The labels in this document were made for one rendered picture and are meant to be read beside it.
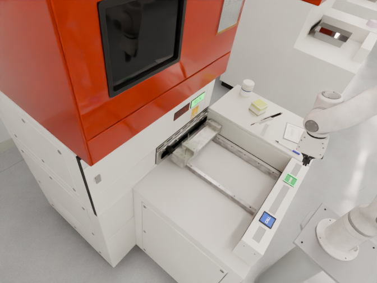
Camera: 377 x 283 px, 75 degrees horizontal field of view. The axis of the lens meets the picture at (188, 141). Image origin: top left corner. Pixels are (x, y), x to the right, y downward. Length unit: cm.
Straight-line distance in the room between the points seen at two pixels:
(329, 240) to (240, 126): 68
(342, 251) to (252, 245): 47
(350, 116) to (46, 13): 82
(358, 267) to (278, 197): 44
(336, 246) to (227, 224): 48
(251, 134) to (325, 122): 57
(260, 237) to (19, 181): 197
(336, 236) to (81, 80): 114
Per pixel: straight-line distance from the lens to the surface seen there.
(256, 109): 149
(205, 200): 123
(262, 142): 140
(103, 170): 97
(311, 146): 109
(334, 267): 133
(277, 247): 221
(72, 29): 57
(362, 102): 92
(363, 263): 142
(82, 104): 66
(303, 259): 150
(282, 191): 122
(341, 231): 127
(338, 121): 90
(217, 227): 119
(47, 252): 209
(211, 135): 142
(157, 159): 124
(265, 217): 111
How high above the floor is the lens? 188
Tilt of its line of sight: 47 degrees down
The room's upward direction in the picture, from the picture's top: 11 degrees clockwise
